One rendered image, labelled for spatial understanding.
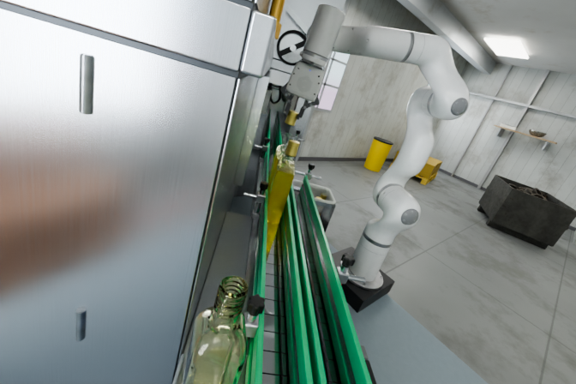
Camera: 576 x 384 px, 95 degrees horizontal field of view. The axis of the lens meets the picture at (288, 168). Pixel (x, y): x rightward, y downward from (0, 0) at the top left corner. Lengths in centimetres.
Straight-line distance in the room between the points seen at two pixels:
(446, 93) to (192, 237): 82
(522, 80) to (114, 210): 933
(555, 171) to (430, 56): 825
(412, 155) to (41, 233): 96
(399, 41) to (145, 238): 82
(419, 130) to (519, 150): 818
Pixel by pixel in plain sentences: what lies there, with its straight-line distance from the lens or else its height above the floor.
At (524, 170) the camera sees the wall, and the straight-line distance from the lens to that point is 916.
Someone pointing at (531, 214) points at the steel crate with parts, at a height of 49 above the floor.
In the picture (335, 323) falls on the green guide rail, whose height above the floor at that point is 108.
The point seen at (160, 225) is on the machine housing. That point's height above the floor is 130.
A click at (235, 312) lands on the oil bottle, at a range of 30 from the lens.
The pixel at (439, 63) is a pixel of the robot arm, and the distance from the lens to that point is 99.
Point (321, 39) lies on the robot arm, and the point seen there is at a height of 163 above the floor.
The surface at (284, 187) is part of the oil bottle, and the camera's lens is 83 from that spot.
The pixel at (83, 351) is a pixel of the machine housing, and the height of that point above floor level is 104.
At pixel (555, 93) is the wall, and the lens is 927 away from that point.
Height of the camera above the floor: 152
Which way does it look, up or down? 19 degrees down
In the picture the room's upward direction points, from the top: 17 degrees clockwise
